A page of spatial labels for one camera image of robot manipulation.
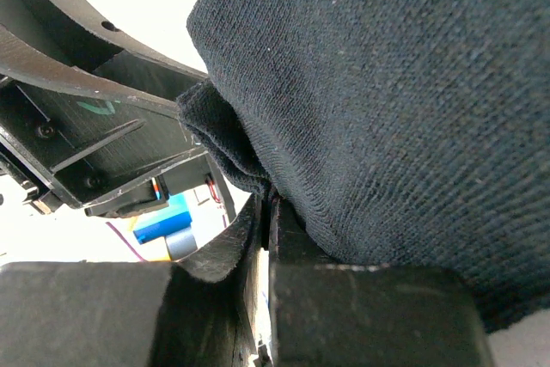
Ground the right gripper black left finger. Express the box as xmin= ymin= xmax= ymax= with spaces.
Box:
xmin=1 ymin=197 xmax=260 ymax=366

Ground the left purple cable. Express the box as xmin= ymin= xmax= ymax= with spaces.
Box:
xmin=105 ymin=220 xmax=150 ymax=263

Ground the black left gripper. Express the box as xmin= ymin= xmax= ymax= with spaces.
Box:
xmin=1 ymin=0 xmax=235 ymax=218

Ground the black sock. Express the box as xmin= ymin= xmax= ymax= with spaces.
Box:
xmin=178 ymin=0 xmax=549 ymax=332

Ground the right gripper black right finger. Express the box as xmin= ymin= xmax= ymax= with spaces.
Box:
xmin=269 ymin=199 xmax=493 ymax=366

